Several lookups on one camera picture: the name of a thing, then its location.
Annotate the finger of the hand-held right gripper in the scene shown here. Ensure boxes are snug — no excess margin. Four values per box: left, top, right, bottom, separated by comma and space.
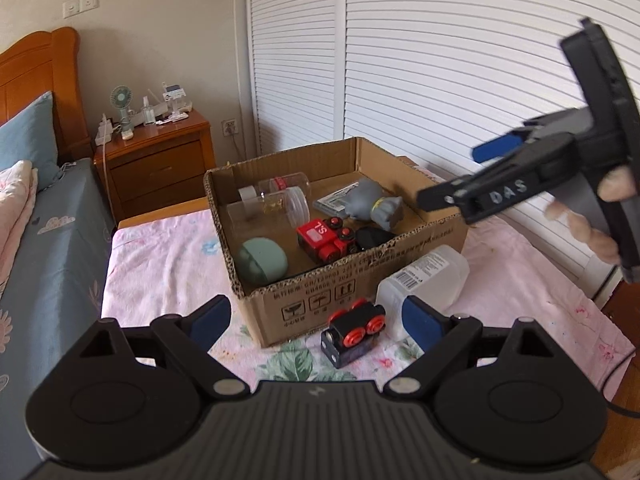
471, 115, 551, 164
416, 135, 576, 226

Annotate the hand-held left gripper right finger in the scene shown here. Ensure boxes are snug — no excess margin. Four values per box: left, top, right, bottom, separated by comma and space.
385, 296, 551, 401

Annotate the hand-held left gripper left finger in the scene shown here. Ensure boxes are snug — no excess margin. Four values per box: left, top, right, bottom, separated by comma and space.
75, 295, 249, 400

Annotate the white plastic bottle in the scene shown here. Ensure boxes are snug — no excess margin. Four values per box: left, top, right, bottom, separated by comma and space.
375, 245, 471, 342

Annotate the black toy train car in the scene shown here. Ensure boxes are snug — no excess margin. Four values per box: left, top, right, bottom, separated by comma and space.
320, 297, 388, 368

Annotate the black oval case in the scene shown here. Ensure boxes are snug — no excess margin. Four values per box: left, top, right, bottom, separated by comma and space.
352, 226, 398, 253

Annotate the brown cardboard box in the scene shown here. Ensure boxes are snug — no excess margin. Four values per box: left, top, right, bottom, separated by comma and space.
202, 136, 471, 348

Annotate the grey elephant toy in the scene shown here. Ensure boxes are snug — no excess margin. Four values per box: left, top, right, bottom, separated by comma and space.
345, 179, 405, 231

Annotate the clear plastic jar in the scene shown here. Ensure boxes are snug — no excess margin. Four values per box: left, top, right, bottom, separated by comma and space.
227, 186, 311, 226

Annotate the red toy train car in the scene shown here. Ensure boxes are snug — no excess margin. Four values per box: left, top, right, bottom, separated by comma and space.
296, 216, 358, 265

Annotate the white plastic packet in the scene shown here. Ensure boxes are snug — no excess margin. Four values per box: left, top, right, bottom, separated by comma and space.
314, 187, 358, 213

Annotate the person's right hand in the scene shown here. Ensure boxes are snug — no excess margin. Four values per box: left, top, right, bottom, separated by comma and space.
546, 164, 632, 264

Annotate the green round case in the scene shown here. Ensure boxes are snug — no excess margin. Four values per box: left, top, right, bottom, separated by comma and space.
236, 237, 290, 286

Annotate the white louvered closet door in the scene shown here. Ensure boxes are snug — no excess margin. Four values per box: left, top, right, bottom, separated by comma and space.
345, 0, 640, 291
247, 0, 348, 158

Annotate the wooden nightstand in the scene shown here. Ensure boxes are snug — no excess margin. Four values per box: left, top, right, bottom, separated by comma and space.
94, 107, 217, 221

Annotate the blue-grey bed sheet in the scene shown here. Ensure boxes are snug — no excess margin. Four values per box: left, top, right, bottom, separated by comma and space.
0, 157, 118, 480

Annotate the clear bottle with red label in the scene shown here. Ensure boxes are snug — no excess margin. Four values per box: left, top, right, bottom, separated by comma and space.
239, 171, 310, 198

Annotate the pink quilt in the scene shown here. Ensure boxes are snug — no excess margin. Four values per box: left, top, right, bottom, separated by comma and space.
0, 160, 38, 286

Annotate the green desk fan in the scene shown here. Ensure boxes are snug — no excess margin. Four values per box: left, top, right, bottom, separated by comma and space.
110, 85, 135, 141

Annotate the large blue pillow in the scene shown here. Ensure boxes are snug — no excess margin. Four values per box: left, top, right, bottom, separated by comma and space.
0, 91, 60, 191

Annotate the wooden bed headboard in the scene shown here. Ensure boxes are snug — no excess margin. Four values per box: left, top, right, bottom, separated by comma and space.
0, 26, 81, 161

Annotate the black cable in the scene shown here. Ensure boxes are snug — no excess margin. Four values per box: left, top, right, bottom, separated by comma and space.
600, 354, 640, 418

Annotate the white charging cable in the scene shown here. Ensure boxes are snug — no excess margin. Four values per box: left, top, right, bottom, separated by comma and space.
95, 142, 109, 196

